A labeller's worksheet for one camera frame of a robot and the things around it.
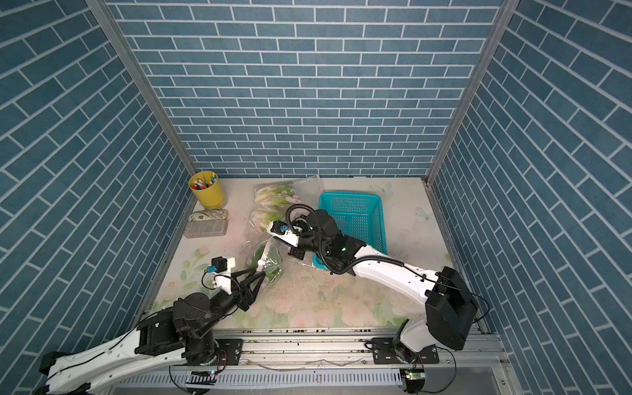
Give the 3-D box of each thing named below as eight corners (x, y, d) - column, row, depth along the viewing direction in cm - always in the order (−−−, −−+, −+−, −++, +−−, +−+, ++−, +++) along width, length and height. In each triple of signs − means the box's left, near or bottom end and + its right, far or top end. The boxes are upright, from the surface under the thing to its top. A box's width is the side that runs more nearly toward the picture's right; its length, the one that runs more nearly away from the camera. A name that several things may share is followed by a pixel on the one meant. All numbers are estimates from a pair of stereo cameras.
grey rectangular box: (186, 239, 101) (182, 235, 98) (190, 226, 106) (186, 221, 103) (225, 236, 103) (223, 231, 100) (228, 222, 107) (225, 217, 104)
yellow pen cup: (197, 214, 110) (182, 191, 98) (206, 194, 118) (193, 170, 106) (223, 214, 110) (210, 191, 98) (230, 194, 118) (219, 170, 106)
